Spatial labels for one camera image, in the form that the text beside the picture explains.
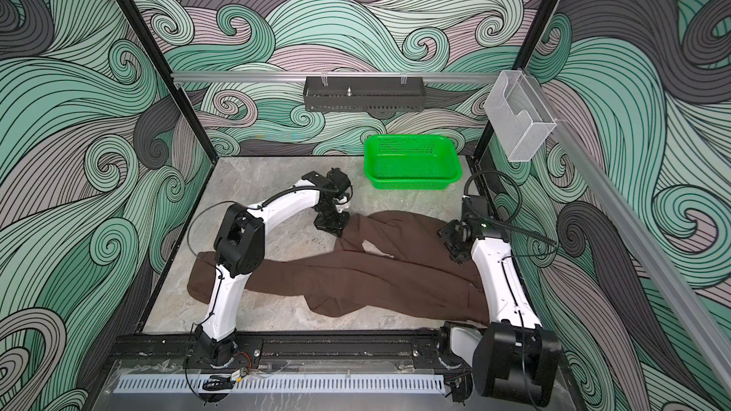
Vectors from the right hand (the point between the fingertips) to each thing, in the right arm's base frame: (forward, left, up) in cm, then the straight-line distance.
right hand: (446, 239), depth 82 cm
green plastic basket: (+45, +4, -14) cm, 47 cm away
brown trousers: (-4, +17, -9) cm, 20 cm away
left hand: (+6, +32, -6) cm, 33 cm away
